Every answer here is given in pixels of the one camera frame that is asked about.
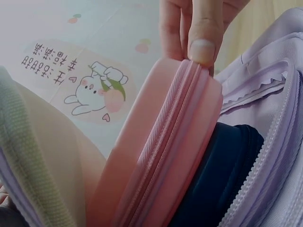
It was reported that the person's right hand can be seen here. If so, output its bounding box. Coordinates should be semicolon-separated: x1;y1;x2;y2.
159;0;251;78

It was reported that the person's left hand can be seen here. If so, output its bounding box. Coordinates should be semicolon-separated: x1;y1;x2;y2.
0;182;18;211

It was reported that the pink zippered case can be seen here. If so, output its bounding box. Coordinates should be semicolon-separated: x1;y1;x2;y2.
85;56;223;227

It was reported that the lavender zippered fabric bag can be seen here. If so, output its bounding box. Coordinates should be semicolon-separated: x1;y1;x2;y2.
0;7;303;227

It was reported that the navy blue zippered case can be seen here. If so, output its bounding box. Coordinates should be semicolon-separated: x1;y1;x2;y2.
168;122;265;227

